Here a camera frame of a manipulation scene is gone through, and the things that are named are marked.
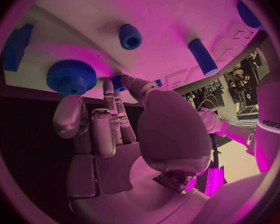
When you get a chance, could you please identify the small blue gear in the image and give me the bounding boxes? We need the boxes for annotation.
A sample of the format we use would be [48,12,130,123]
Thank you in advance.
[109,74,127,93]

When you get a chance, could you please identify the large blue gear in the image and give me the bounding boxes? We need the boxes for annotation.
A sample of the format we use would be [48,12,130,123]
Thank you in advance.
[46,59,98,98]

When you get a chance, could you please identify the white cable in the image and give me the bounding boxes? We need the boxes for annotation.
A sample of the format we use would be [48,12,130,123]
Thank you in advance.
[195,94,239,125]

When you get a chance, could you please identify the blue long cylinder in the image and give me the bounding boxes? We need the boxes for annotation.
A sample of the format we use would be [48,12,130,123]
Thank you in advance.
[187,38,219,77]

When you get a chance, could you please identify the white task board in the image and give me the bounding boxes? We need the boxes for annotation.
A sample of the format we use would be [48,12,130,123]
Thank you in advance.
[1,0,271,106]

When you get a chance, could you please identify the blue round part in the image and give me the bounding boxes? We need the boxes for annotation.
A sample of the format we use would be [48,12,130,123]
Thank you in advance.
[237,0,266,31]

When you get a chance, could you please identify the workshop equipment rack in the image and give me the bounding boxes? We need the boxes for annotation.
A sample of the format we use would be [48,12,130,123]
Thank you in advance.
[223,48,270,123]

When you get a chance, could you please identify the glowing light bar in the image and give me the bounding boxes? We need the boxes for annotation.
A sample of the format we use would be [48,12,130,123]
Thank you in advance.
[204,165,226,198]

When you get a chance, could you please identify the blue block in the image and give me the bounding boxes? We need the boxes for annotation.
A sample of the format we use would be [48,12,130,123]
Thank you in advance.
[2,23,35,73]

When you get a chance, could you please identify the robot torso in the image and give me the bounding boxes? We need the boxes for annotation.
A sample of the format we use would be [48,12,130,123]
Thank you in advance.
[255,41,280,174]

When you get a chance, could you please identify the blue short cylinder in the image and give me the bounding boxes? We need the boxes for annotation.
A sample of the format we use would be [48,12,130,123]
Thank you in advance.
[118,23,143,51]

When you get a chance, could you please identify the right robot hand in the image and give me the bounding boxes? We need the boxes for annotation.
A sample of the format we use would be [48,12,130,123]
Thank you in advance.
[52,74,213,224]

